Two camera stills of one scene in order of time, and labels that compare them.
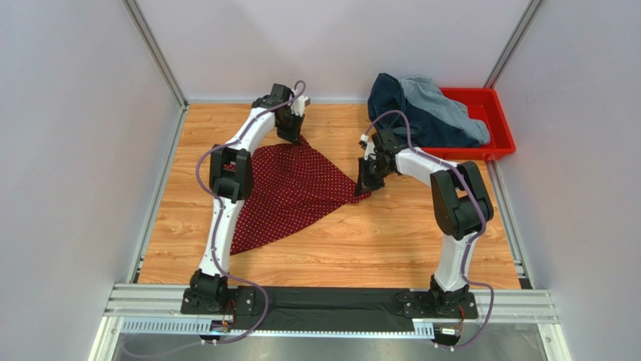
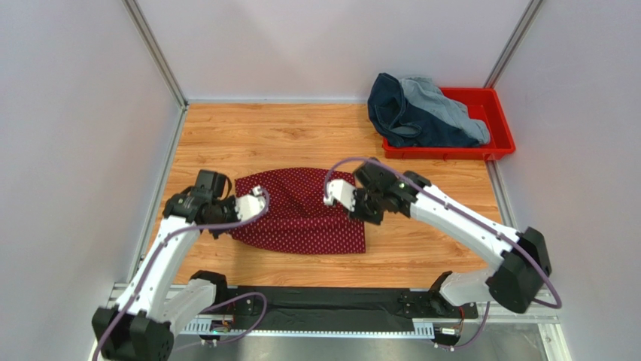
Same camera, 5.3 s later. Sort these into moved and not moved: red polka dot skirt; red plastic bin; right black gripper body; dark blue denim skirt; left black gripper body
Moved: right black gripper body; left black gripper body; red polka dot skirt
Not moved: dark blue denim skirt; red plastic bin
